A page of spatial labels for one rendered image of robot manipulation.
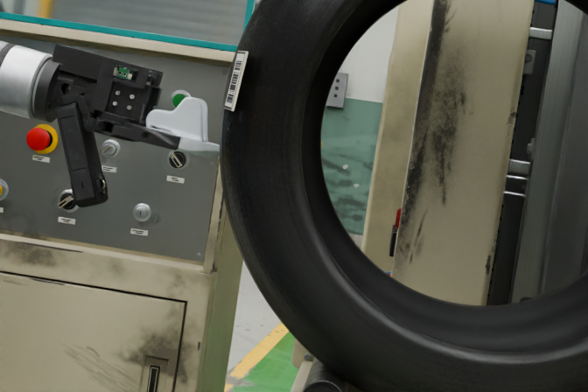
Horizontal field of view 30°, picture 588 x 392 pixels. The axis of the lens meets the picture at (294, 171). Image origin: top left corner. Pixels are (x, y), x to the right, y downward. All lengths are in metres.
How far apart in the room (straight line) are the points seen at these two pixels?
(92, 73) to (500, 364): 0.53
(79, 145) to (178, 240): 0.72
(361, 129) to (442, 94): 8.82
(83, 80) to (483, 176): 0.54
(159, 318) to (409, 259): 0.57
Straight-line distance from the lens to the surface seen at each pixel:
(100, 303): 1.90
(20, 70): 1.22
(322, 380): 1.12
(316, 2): 1.07
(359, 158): 10.27
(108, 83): 1.19
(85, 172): 1.21
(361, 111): 10.27
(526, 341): 1.37
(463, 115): 1.45
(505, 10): 1.46
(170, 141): 1.18
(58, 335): 1.93
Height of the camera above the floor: 1.18
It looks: 3 degrees down
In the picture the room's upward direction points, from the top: 8 degrees clockwise
